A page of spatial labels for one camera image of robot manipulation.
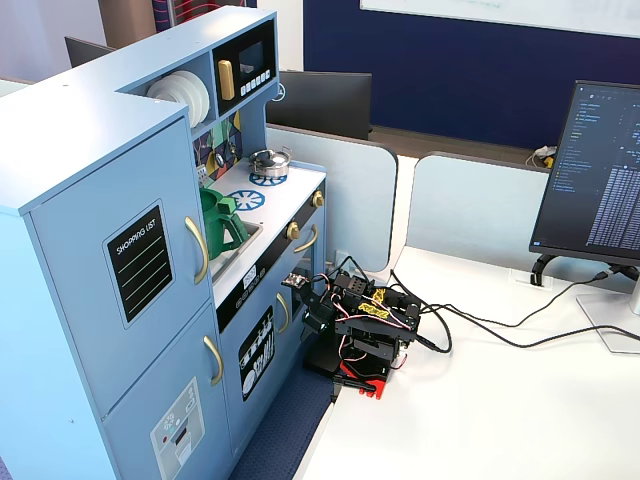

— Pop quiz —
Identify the fridge door with dispenser decal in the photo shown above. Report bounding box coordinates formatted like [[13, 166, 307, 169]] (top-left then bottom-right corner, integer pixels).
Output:
[[101, 298, 235, 480]]

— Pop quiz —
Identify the stack of white plates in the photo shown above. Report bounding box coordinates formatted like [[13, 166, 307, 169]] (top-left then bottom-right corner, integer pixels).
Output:
[[146, 69, 211, 127]]

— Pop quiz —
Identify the oven door with window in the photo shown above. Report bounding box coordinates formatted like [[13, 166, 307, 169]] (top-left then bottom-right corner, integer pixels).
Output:
[[288, 207, 325, 324]]

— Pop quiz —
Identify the red arm base clamp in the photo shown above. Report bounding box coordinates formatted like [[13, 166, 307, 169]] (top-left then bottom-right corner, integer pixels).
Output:
[[337, 358, 390, 401]]

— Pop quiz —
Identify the light blue rounded desk divider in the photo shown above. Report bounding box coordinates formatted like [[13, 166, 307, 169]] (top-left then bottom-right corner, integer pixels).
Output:
[[264, 122, 400, 274], [405, 151, 552, 262]]

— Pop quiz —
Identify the black monitor seen from behind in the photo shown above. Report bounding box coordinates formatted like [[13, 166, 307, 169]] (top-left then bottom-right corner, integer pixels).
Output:
[[266, 69, 374, 142]]

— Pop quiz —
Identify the long black cable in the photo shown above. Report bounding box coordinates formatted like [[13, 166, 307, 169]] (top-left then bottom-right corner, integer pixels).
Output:
[[389, 268, 640, 354]]

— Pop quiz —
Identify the monitor showing code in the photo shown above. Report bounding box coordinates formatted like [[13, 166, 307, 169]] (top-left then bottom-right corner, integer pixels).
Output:
[[528, 79, 640, 267]]

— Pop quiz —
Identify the gold microwave handle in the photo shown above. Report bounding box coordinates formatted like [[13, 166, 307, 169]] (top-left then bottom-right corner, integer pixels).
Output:
[[217, 59, 237, 102]]

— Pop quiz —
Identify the dark grey monitor back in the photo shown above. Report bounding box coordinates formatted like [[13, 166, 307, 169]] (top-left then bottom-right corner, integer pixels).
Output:
[[64, 35, 117, 69]]

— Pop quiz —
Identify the dark poster with red lines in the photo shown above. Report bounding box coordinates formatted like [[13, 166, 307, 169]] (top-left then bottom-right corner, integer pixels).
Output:
[[151, 0, 259, 27]]

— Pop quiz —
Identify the whiteboard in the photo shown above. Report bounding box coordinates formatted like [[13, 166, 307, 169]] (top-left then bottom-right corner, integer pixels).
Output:
[[359, 0, 640, 40]]

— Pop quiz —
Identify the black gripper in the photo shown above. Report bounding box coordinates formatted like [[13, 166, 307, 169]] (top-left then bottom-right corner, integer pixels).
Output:
[[301, 291, 343, 378]]

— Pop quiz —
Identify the black microwave door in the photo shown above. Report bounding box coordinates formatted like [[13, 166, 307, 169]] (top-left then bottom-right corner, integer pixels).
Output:
[[211, 19, 278, 119]]

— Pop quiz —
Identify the silver monitor stand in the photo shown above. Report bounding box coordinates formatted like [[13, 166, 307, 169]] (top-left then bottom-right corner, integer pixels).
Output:
[[575, 263, 640, 356]]

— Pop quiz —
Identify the fridge door with shopping list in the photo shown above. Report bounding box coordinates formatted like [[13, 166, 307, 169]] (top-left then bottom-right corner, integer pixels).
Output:
[[28, 112, 214, 419]]

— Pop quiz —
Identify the gold oven door handle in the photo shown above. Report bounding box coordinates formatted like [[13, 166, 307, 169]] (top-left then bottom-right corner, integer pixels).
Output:
[[293, 224, 320, 255]]

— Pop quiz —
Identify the gold short fridge handle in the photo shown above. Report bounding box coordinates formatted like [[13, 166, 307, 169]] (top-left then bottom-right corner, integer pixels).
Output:
[[202, 335, 225, 388]]

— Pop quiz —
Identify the black cable with plug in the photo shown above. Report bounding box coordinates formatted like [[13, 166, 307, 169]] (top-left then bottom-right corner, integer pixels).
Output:
[[417, 268, 614, 327]]

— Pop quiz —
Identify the dishwasher door with dish decal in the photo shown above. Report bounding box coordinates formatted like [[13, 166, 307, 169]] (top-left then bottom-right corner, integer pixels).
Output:
[[218, 279, 293, 454]]

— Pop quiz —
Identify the gold long fridge handle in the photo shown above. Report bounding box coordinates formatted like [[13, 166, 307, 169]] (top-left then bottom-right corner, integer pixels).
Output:
[[184, 215, 211, 287]]

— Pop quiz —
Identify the navy blue wall panel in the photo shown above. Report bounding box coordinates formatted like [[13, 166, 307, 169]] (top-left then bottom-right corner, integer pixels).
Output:
[[301, 0, 640, 151]]

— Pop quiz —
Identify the green plastic pitcher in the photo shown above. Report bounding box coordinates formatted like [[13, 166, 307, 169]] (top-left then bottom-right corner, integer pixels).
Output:
[[199, 186, 249, 262]]

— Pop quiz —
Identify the light blue toy kitchen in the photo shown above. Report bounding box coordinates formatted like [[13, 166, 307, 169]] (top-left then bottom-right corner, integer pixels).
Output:
[[0, 5, 329, 480]]

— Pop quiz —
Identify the gold dishwasher door handle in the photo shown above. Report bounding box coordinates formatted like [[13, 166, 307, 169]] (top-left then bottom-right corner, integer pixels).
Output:
[[275, 292, 292, 336]]

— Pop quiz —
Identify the yellow and white cable bundle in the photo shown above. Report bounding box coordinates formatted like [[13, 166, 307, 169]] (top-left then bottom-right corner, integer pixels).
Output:
[[524, 144, 559, 170]]

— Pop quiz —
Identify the silver pot with lid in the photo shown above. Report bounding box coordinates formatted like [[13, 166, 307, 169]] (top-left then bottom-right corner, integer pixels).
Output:
[[248, 145, 294, 179]]

